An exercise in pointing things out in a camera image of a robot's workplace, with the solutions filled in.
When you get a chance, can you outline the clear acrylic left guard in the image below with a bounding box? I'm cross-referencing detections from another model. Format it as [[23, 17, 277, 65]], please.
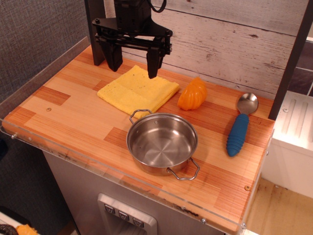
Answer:
[[0, 37, 90, 119]]

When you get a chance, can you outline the dark object at corner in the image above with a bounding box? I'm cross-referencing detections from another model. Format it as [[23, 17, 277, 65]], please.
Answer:
[[0, 224, 18, 235]]

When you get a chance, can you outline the silver steel pot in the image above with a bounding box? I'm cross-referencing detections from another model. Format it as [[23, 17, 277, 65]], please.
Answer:
[[126, 110, 200, 181]]

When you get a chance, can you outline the orange toy at corner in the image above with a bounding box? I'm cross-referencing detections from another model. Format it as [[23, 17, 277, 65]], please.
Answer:
[[16, 224, 38, 235]]

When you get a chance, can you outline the dark vertical post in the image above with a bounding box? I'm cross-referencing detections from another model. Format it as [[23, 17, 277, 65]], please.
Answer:
[[84, 0, 110, 66], [268, 0, 313, 120]]

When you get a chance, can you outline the orange plastic pepper half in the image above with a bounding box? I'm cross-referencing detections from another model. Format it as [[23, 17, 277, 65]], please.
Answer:
[[177, 77, 207, 111]]

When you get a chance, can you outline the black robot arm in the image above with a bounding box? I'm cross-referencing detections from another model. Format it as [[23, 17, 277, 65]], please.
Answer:
[[92, 0, 173, 79]]

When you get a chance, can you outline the dark right vertical post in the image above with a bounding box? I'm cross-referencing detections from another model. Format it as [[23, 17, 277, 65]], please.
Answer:
[[268, 0, 313, 120]]

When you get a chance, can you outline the silver toy fridge cabinet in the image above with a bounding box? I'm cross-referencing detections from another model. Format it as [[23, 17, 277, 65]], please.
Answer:
[[44, 152, 223, 235]]

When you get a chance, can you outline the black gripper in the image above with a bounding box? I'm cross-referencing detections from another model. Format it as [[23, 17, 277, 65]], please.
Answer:
[[92, 4, 173, 79]]

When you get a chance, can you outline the yellow folded cloth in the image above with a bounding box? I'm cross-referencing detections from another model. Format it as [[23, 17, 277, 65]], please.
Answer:
[[97, 65, 179, 119]]

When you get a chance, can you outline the clear acrylic guard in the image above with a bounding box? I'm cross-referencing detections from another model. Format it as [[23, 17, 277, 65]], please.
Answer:
[[0, 37, 90, 119], [2, 116, 249, 235]]

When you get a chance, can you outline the clear acrylic front guard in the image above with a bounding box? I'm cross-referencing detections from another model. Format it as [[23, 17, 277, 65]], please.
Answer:
[[2, 116, 249, 235]]

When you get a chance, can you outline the ice dispenser button panel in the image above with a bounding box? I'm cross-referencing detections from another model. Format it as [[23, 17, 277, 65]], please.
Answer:
[[97, 193, 158, 235]]

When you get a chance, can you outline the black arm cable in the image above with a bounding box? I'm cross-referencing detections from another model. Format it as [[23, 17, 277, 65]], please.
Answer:
[[149, 0, 168, 13]]

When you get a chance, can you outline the dark left vertical post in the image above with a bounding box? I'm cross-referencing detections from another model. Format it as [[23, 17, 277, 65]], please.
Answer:
[[84, 0, 110, 66]]

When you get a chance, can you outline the blue handled metal spoon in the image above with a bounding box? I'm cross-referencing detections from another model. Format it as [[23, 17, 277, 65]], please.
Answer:
[[226, 93, 258, 157]]

